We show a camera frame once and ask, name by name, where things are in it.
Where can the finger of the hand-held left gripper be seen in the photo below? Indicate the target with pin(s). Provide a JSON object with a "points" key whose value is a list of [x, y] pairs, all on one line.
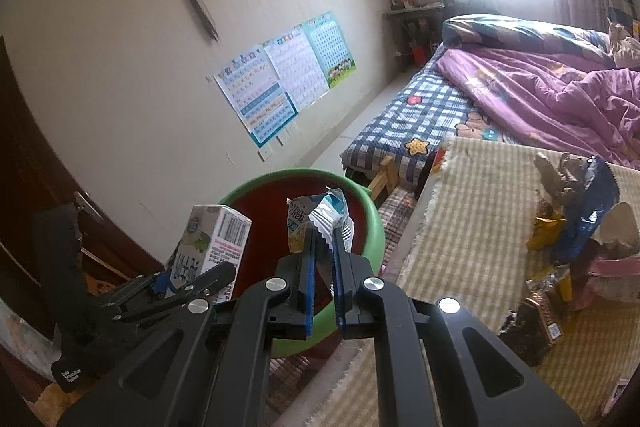
{"points": [[145, 287], [215, 277]]}

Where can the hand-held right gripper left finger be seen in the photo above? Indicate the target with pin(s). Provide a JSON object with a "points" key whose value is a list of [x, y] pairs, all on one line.
{"points": [[307, 287]]}

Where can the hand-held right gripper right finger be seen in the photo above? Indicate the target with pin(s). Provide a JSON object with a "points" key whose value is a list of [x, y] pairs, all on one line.
{"points": [[340, 292]]}

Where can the white milk carton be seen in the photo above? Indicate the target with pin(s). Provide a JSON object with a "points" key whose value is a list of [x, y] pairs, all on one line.
{"points": [[220, 237]]}

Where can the green bin with red inside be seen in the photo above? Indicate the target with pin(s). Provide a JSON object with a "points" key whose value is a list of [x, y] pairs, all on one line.
{"points": [[375, 232]]}

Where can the blue white snack wrapper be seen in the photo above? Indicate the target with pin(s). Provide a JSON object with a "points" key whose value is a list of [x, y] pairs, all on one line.
{"points": [[320, 212]]}

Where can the yellow black snack packet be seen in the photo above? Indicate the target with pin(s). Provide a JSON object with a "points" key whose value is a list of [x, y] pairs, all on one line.
{"points": [[535, 322]]}

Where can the pink white packet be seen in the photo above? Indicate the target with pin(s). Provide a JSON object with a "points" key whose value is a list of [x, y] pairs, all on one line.
{"points": [[615, 282]]}

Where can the plaid stool cushion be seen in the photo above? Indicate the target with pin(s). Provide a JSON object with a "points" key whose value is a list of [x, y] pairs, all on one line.
{"points": [[400, 222]]}

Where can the light wooden stool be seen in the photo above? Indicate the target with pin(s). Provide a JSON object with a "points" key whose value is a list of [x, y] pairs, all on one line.
{"points": [[382, 179]]}

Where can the beige checked tablecloth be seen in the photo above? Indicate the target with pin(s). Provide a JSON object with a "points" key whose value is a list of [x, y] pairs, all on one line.
{"points": [[475, 232]]}

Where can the dark brown door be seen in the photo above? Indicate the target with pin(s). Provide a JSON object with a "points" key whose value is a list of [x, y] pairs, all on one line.
{"points": [[30, 157]]}

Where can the shiny snack wrapper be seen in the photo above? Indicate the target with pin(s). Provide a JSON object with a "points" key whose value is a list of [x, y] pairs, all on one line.
{"points": [[440, 159]]}

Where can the bed with checked sheet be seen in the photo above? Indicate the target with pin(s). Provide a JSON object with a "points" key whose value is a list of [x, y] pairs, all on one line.
{"points": [[400, 127]]}

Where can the small yellow wrapper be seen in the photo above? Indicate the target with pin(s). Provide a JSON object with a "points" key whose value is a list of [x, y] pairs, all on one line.
{"points": [[542, 229]]}

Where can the crumpled brown paper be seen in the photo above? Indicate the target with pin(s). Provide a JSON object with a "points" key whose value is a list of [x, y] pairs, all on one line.
{"points": [[560, 177]]}

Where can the red container under desk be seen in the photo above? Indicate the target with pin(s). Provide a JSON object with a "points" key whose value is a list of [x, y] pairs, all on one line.
{"points": [[419, 56]]}

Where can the purple quilt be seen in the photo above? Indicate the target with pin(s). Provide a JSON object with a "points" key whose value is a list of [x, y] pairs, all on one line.
{"points": [[525, 97]]}

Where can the white crumpled wrapper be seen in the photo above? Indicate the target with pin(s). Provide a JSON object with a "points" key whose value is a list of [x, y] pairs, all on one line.
{"points": [[620, 227]]}

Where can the dark desk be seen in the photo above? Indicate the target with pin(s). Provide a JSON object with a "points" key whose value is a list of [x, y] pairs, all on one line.
{"points": [[415, 9]]}

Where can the blue patterned quilt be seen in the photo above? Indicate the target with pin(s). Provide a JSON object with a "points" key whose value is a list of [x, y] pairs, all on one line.
{"points": [[500, 29]]}

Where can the white plastic bag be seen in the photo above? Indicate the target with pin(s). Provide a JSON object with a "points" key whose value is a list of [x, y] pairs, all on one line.
{"points": [[625, 44]]}

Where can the white wall socket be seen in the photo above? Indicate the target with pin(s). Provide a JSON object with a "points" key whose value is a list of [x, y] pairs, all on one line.
{"points": [[266, 154]]}

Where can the blue wall poster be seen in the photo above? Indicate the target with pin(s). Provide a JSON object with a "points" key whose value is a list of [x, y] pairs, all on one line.
{"points": [[255, 97]]}

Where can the white wall poster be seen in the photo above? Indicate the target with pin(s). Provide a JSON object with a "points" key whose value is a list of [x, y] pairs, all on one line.
{"points": [[295, 67]]}

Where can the green wall poster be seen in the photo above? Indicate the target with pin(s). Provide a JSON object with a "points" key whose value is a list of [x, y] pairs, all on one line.
{"points": [[330, 47]]}

